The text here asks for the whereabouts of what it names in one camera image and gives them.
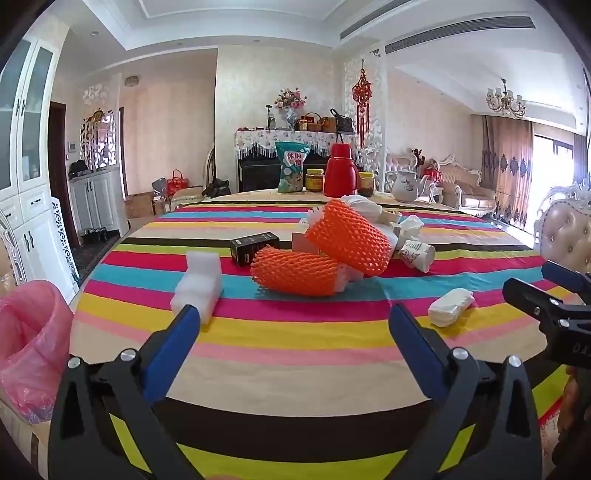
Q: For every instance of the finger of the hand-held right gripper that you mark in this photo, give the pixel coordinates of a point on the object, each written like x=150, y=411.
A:
x=561, y=274
x=526, y=293

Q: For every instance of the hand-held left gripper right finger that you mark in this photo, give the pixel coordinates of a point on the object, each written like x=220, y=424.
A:
x=415, y=346

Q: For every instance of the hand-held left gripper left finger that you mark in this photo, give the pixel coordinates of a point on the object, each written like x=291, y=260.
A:
x=173, y=341

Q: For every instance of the white tissue pack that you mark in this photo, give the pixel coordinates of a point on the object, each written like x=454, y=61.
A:
x=450, y=308

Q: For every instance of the white foam block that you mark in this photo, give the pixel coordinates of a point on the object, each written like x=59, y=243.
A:
x=198, y=286

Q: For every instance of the printed white paper cup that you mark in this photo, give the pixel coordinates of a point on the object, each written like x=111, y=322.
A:
x=418, y=256

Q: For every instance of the white tissue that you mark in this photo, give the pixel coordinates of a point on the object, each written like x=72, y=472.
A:
x=410, y=226

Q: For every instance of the small black box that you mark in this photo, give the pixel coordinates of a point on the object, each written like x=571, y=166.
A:
x=254, y=249

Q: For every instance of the large orange foam net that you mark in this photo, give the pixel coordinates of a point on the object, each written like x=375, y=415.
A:
x=351, y=235

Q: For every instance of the beige paper cup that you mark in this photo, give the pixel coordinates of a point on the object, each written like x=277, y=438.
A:
x=391, y=218

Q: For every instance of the small orange foam net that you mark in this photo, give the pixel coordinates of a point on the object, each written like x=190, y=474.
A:
x=295, y=272

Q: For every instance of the pink lined waste bin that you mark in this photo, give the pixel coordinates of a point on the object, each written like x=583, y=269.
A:
x=27, y=332

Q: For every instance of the white paper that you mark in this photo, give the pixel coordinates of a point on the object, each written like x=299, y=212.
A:
x=362, y=205

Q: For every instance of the pale small box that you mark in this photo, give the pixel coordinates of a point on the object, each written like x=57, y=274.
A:
x=302, y=242

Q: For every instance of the white foam net sleeve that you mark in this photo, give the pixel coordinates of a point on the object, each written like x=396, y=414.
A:
x=315, y=217

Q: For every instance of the person's right forearm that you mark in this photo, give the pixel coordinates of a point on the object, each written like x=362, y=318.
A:
x=577, y=415

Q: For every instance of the dark patterned doormat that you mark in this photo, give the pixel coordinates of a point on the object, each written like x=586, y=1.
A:
x=92, y=258

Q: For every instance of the striped tablecloth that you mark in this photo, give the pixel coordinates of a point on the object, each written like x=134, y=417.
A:
x=295, y=332

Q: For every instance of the ornate beige sofa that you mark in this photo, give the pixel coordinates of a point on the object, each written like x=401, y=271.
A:
x=466, y=184

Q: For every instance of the patterned curtain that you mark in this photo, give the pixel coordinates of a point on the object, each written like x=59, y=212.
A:
x=508, y=161

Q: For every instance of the row of dark shoes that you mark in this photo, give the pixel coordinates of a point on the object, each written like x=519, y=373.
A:
x=95, y=235

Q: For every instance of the brown cardboard box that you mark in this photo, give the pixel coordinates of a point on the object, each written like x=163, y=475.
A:
x=138, y=205

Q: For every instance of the white patterned standing panel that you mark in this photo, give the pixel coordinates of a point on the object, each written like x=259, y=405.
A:
x=64, y=249

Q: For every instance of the small cream chair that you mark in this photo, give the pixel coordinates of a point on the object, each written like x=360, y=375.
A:
x=187, y=196

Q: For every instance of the silver bag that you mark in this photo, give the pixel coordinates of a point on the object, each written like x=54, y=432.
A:
x=160, y=187

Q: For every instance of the red shopping bag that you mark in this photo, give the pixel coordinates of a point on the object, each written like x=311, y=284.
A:
x=177, y=184

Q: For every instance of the dark clothes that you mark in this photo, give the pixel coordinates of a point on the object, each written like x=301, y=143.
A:
x=216, y=188

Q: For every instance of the white teapot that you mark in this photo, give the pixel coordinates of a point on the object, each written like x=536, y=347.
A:
x=406, y=187

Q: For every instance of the white shoe cabinet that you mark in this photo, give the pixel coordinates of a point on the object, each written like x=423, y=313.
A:
x=94, y=198

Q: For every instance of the dark jar yellow lid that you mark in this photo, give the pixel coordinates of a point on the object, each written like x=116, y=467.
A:
x=366, y=187

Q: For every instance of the chandelier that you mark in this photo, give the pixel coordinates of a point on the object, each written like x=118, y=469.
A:
x=505, y=101

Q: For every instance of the red thermos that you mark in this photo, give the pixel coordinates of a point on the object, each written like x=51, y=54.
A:
x=340, y=175

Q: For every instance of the black piano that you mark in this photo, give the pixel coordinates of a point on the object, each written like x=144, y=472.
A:
x=258, y=173

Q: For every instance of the yellow label jar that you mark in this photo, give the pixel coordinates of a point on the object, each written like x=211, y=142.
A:
x=315, y=182

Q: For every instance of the tall white cabinet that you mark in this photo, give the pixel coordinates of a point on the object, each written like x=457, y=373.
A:
x=32, y=207

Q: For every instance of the black bag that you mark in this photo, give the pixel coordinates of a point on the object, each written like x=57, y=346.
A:
x=78, y=168

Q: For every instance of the green snack bag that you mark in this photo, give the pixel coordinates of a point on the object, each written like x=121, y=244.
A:
x=292, y=168

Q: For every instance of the white carved entry screen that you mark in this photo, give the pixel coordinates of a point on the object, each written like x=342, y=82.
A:
x=99, y=138

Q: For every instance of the floral lace piano cover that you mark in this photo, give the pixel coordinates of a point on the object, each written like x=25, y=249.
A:
x=258, y=138

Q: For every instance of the white carved partition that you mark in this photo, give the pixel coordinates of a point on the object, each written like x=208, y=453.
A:
x=377, y=115

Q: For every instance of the dark patterned handbag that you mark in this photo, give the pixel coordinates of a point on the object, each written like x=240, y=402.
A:
x=342, y=122

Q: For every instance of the tan handbag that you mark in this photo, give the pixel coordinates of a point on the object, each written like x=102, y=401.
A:
x=328, y=125

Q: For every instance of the brown woven handbag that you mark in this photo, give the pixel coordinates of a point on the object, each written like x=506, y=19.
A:
x=313, y=123

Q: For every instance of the flower vase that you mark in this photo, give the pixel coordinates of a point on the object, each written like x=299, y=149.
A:
x=290, y=99

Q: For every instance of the red knot wall hanging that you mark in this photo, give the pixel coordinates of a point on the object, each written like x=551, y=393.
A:
x=362, y=87

